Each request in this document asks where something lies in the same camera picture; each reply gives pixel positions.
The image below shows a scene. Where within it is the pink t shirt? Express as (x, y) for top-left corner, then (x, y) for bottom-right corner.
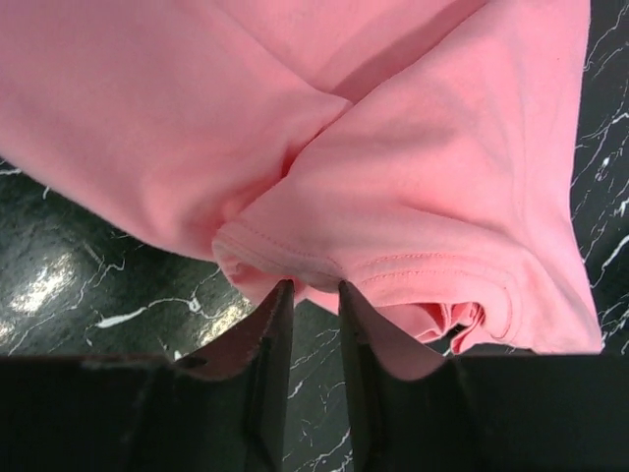
(1, 1), (602, 354)

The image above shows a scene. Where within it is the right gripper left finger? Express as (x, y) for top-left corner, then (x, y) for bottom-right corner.
(146, 280), (294, 471)

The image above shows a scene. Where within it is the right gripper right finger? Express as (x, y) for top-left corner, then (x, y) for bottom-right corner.
(339, 281), (472, 471)

